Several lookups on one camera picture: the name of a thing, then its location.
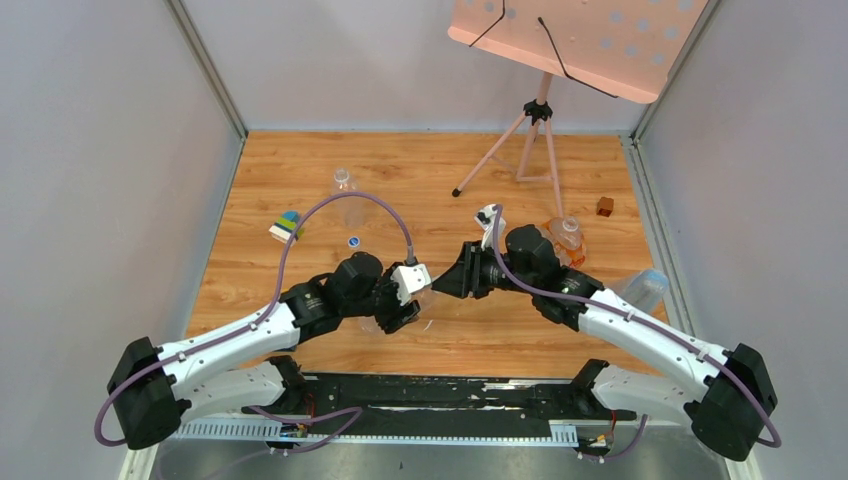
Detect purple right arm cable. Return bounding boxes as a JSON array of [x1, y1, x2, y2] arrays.
[[490, 203, 783, 463]]

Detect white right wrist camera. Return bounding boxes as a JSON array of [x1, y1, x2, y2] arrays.
[[474, 204, 506, 249]]

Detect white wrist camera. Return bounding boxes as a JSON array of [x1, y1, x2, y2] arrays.
[[474, 204, 506, 249], [390, 263, 432, 305]]

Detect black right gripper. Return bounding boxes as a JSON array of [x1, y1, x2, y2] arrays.
[[432, 241, 537, 300]]

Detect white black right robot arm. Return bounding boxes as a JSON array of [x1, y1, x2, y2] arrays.
[[432, 225, 782, 461]]

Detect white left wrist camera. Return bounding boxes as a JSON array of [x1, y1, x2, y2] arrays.
[[390, 263, 432, 305]]

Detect stacked toy building blocks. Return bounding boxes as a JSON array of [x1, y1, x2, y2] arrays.
[[268, 210, 304, 244]]

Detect small brown cube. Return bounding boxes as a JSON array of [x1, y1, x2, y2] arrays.
[[595, 196, 615, 218]]

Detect black metal base rail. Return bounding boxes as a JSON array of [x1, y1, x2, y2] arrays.
[[135, 370, 743, 448]]

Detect orange label plastic bottle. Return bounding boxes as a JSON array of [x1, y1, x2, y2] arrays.
[[540, 216, 587, 269]]

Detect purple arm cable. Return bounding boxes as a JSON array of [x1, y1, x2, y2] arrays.
[[490, 203, 783, 463], [93, 192, 419, 448]]

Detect clear bottle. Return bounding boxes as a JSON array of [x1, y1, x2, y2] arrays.
[[356, 289, 436, 335], [330, 168, 366, 230]]

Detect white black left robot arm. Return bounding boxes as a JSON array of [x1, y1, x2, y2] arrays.
[[107, 252, 432, 450]]

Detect pink music stand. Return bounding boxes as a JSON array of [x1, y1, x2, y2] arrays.
[[446, 1, 715, 213]]

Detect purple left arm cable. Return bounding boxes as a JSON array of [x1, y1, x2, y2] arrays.
[[93, 192, 419, 448]]

